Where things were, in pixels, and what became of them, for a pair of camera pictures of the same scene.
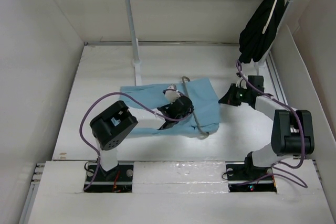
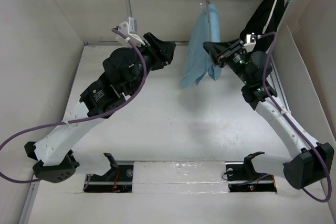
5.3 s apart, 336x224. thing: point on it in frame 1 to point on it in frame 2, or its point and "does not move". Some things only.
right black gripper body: [237, 95] to [231, 55]
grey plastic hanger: [206, 134] to [208, 9]
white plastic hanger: [274, 4] does not move
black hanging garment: [254, 44] does not move
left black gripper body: [186, 113] to [156, 59]
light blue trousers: [205, 118] to [198, 60]
